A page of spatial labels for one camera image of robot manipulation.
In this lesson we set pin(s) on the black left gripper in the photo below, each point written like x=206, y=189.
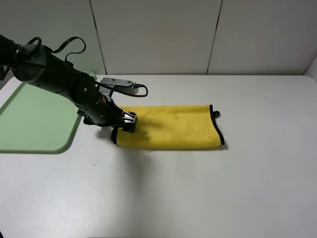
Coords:
x=96, y=110

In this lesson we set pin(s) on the yellow towel with black trim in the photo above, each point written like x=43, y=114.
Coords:
x=171, y=127

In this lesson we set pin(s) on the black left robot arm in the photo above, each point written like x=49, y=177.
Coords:
x=36, y=64

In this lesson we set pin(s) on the light green plastic tray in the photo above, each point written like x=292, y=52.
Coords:
x=34, y=121

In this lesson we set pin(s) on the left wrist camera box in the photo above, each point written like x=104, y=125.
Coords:
x=120, y=85

